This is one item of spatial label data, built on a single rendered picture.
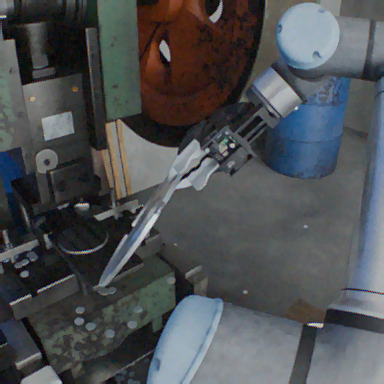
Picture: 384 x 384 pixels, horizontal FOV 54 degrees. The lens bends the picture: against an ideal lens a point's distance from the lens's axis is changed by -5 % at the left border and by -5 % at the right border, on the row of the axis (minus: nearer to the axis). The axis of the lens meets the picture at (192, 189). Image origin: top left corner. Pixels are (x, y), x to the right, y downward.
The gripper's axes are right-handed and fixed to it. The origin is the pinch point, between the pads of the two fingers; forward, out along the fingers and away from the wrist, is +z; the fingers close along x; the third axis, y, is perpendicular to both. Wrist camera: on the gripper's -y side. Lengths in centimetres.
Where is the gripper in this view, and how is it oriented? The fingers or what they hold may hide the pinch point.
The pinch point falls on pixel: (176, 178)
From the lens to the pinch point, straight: 68.9
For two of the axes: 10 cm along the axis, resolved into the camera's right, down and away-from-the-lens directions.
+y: 0.4, 4.9, -8.7
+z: -7.1, 6.3, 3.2
